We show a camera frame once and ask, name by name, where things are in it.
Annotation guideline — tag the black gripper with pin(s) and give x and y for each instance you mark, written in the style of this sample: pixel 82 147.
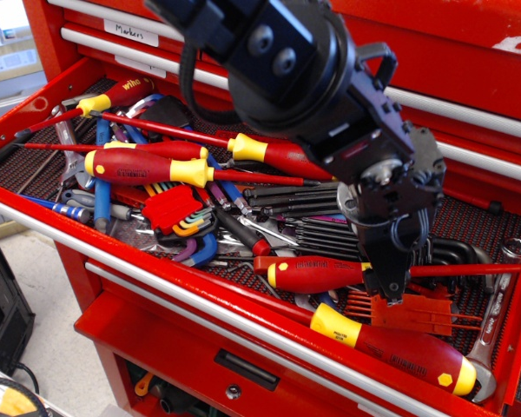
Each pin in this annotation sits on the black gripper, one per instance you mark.
pixel 395 172

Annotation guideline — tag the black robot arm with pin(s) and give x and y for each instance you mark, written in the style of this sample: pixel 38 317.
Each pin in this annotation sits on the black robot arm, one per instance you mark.
pixel 294 71

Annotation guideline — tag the black Tekton torx key set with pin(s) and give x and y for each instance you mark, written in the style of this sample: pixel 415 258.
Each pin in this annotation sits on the black Tekton torx key set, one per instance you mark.
pixel 453 241

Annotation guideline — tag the orange red plastic key holder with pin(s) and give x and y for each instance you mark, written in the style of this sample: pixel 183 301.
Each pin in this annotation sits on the orange red plastic key holder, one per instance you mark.
pixel 416 313

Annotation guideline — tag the blue hex key holder set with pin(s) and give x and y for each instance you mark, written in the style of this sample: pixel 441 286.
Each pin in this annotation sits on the blue hex key holder set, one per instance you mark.
pixel 293 201

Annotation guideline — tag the silver combination wrench right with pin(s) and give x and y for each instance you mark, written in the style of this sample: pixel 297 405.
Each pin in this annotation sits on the silver combination wrench right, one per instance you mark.
pixel 481 354

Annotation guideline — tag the large red yellow screwdriver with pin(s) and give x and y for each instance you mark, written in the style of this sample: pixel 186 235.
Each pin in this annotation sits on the large red yellow screwdriver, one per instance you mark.
pixel 420 355

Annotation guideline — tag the black red small screwdriver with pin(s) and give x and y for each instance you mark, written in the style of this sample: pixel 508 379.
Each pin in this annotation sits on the black red small screwdriver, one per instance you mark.
pixel 259 246

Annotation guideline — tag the red metal tool chest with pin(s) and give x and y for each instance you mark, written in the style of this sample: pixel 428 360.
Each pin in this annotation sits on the red metal tool chest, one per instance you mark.
pixel 459 74

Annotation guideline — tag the blue purple large hex keys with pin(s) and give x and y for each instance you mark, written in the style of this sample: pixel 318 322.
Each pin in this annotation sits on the blue purple large hex keys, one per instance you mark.
pixel 195 256

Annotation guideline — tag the red holder coloured hex keys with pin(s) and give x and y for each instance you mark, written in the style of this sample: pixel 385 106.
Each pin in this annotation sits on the red holder coloured hex keys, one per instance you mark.
pixel 176 213

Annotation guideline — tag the slim red yellow screwdriver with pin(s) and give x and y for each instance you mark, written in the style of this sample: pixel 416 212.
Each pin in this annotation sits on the slim red yellow screwdriver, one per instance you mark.
pixel 178 150

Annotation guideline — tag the red wiha screwdriver back left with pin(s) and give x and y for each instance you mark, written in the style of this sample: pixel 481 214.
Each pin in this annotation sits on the red wiha screwdriver back left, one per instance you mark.
pixel 122 94

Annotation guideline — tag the blue striped precision screwdriver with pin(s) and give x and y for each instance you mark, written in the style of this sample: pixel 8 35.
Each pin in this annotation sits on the blue striped precision screwdriver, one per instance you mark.
pixel 78 214

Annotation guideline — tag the white Markers label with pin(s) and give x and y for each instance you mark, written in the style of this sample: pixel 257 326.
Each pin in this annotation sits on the white Markers label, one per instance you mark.
pixel 131 32

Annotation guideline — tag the black box on floor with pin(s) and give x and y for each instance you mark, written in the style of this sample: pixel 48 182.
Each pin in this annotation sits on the black box on floor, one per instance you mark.
pixel 16 319

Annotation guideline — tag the blue handled nut driver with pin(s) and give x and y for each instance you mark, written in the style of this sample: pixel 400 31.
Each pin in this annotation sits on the blue handled nut driver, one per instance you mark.
pixel 102 188

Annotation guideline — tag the grey handled screwdriver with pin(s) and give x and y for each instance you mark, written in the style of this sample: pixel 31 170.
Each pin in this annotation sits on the grey handled screwdriver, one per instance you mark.
pixel 84 199

